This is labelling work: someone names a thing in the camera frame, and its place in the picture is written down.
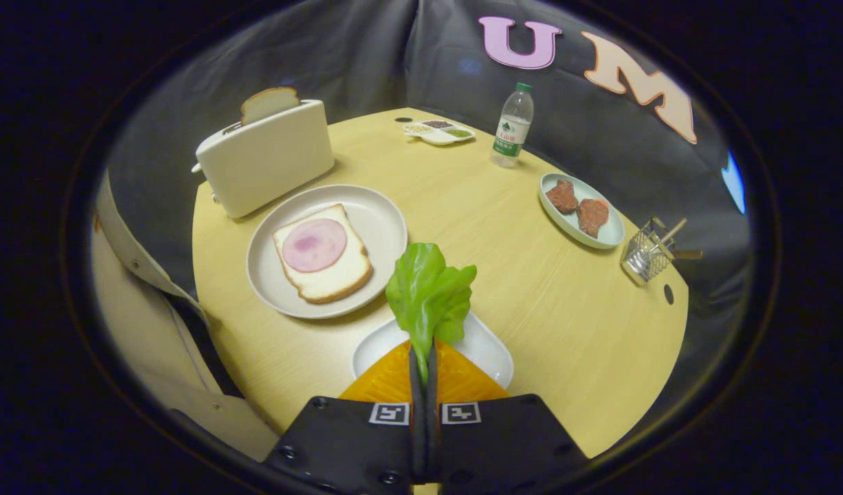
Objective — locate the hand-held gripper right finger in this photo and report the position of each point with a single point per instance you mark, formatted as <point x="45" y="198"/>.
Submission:
<point x="504" y="447"/>

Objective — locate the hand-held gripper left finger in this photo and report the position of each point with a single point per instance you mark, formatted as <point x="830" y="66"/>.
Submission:
<point x="346" y="447"/>

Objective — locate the green lettuce leaf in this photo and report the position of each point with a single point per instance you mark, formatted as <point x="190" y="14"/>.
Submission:
<point x="425" y="289"/>

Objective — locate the plain bread slice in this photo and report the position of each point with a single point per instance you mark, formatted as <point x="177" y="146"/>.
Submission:
<point x="270" y="103"/>

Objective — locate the white rounded dish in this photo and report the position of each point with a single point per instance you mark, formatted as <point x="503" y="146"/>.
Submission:
<point x="490" y="357"/>

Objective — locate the bread slice under ham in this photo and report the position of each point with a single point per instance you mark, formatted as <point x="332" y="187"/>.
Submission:
<point x="339" y="278"/>

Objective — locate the pink ham slice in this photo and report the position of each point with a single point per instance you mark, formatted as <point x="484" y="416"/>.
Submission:
<point x="315" y="245"/>

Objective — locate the round beige plate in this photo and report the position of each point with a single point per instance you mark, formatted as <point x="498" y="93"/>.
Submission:
<point x="380" y="220"/>

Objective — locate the pale green oval plate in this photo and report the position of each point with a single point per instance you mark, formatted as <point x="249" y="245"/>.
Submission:
<point x="610" y="232"/>

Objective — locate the person's beige jacket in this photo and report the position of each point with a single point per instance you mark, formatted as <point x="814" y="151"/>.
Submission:
<point x="139" y="323"/>

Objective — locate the brown meat piece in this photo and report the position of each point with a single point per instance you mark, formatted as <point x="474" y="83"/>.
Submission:
<point x="562" y="196"/>
<point x="592" y="217"/>

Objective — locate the light wooden stick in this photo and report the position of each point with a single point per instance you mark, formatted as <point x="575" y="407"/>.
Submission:
<point x="674" y="230"/>

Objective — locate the white toaster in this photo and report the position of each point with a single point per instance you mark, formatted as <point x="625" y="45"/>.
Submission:
<point x="270" y="165"/>

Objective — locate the clear plastic water bottle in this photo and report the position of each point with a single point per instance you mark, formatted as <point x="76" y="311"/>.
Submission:
<point x="512" y="130"/>

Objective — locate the white divided bean dish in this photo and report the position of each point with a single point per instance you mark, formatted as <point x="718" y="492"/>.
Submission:
<point x="439" y="136"/>

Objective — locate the black backdrop cloth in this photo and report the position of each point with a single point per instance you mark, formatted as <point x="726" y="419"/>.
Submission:
<point x="366" y="55"/>

